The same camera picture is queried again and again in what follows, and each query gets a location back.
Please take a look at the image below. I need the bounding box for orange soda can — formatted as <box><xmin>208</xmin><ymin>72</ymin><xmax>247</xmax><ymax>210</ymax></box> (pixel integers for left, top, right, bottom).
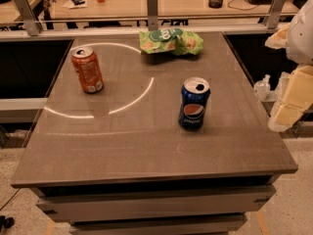
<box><xmin>71</xmin><ymin>47</ymin><xmax>104</xmax><ymax>93</ymax></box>

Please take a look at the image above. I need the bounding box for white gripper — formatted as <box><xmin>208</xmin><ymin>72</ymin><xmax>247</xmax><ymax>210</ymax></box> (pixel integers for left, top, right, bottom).
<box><xmin>265</xmin><ymin>0</ymin><xmax>313</xmax><ymax>132</ymax></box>

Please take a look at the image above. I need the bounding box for left metal bracket post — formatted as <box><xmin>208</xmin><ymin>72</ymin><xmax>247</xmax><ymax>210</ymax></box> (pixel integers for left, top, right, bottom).
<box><xmin>13</xmin><ymin>0</ymin><xmax>41</xmax><ymax>36</ymax></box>

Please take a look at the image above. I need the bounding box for middle metal bracket post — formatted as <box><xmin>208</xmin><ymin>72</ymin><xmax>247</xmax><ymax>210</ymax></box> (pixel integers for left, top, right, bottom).
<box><xmin>147</xmin><ymin>0</ymin><xmax>158</xmax><ymax>30</ymax></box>

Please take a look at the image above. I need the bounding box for metal bracket post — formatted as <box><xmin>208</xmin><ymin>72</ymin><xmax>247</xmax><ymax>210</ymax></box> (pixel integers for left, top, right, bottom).
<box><xmin>147</xmin><ymin>0</ymin><xmax>158</xmax><ymax>30</ymax></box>
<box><xmin>264</xmin><ymin>0</ymin><xmax>287</xmax><ymax>29</ymax></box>
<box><xmin>13</xmin><ymin>0</ymin><xmax>41</xmax><ymax>36</ymax></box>

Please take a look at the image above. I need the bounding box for black mesh cup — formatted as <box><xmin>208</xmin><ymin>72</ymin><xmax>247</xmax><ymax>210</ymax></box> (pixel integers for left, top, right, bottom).
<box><xmin>208</xmin><ymin>0</ymin><xmax>223</xmax><ymax>9</ymax></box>

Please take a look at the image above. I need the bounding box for blue pepsi can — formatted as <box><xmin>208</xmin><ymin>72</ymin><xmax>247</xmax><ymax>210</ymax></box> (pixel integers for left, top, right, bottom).
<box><xmin>178</xmin><ymin>77</ymin><xmax>210</xmax><ymax>130</ymax></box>

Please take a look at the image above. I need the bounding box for green chip bag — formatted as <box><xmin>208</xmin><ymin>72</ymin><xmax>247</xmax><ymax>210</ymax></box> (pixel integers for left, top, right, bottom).
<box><xmin>139</xmin><ymin>28</ymin><xmax>203</xmax><ymax>56</ymax></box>

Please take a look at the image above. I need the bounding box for clear plastic bottle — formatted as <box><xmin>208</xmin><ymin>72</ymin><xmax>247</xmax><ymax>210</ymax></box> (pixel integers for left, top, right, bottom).
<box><xmin>253</xmin><ymin>74</ymin><xmax>271</xmax><ymax>101</ymax></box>

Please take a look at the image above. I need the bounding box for grey drawer cabinet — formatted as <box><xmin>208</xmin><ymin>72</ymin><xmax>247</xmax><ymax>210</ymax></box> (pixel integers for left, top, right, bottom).
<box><xmin>37</xmin><ymin>178</ymin><xmax>276</xmax><ymax>235</ymax></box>

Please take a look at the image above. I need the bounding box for wooden background desk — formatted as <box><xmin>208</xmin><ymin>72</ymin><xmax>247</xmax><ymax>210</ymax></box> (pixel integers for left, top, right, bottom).
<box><xmin>49</xmin><ymin>0</ymin><xmax>271</xmax><ymax>23</ymax></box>

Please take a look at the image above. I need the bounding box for right metal bracket post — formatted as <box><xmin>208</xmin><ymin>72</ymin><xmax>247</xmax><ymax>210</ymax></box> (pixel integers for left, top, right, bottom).
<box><xmin>264</xmin><ymin>0</ymin><xmax>287</xmax><ymax>29</ymax></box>

